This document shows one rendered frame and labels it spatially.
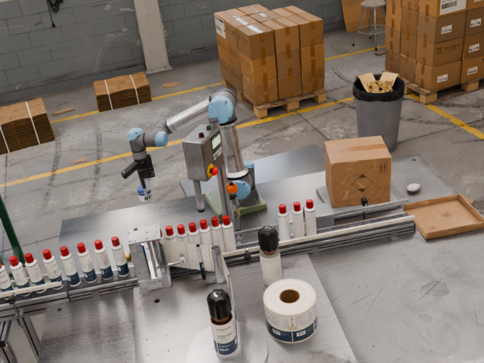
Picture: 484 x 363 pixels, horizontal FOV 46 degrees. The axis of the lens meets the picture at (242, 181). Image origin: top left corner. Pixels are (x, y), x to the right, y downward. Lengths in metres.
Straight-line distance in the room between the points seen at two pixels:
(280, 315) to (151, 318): 0.58
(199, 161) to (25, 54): 5.55
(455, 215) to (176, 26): 5.61
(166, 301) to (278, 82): 3.88
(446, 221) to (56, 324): 1.87
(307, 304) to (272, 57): 4.03
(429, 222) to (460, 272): 0.37
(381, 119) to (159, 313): 3.13
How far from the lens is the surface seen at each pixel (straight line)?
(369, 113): 5.01
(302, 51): 6.02
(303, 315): 2.15
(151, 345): 2.33
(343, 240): 2.74
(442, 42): 6.04
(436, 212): 3.00
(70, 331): 2.58
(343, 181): 2.90
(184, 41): 7.97
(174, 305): 2.47
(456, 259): 2.72
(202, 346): 2.26
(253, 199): 3.01
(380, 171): 2.91
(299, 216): 2.62
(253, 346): 2.22
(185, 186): 3.35
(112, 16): 7.72
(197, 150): 2.38
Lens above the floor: 2.52
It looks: 31 degrees down
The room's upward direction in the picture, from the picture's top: 7 degrees counter-clockwise
